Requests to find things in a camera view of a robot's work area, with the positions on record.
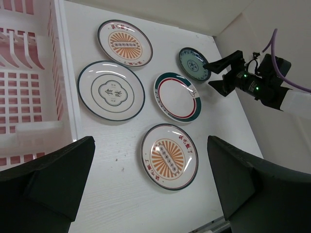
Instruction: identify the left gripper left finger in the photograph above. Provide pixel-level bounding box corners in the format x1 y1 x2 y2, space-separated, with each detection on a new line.
0 136 95 233

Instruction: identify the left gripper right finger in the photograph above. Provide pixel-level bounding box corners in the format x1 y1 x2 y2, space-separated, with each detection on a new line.
207 136 311 233

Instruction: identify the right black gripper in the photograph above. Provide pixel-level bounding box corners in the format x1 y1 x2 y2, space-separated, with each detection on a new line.
203 50 290 110

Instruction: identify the small blue patterned plate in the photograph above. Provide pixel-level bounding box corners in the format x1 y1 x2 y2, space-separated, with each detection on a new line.
178 47 211 82

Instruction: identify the orange sunburst plate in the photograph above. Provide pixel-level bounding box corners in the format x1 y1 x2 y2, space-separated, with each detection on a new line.
140 123 199 191
97 19 153 67

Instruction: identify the pink white dish rack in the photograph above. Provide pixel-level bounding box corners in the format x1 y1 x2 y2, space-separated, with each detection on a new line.
0 0 83 170

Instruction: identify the green red rimmed plate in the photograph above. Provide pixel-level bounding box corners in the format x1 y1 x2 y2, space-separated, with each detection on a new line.
153 72 202 123

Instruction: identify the white plate quatrefoil motif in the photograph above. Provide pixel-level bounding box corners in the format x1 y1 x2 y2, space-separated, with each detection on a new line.
77 60 146 122

